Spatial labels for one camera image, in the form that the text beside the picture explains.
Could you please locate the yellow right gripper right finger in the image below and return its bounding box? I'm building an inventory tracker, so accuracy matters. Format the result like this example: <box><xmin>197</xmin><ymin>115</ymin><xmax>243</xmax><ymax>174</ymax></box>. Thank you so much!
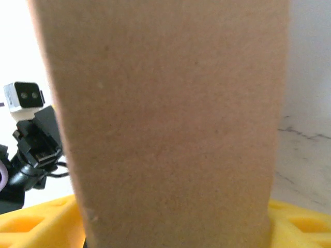
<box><xmin>267</xmin><ymin>198</ymin><xmax>331</xmax><ymax>248</ymax></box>

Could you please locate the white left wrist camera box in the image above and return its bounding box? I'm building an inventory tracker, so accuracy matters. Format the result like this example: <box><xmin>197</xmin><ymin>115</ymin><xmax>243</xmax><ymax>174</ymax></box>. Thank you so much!
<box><xmin>3</xmin><ymin>81</ymin><xmax>47</xmax><ymax>122</ymax></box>

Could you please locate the thin black camera cable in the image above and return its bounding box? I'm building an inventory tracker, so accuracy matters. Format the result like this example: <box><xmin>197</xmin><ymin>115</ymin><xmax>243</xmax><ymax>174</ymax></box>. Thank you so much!
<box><xmin>43</xmin><ymin>161</ymin><xmax>71</xmax><ymax>179</ymax></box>

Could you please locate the brown cardboard paper box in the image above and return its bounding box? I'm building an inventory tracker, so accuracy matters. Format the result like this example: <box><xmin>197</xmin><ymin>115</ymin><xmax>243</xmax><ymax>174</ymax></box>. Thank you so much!
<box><xmin>27</xmin><ymin>0</ymin><xmax>292</xmax><ymax>248</ymax></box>

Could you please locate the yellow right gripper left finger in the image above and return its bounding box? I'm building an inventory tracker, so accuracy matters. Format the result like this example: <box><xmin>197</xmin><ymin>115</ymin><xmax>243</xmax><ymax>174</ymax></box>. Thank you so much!
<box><xmin>0</xmin><ymin>195</ymin><xmax>87</xmax><ymax>248</ymax></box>

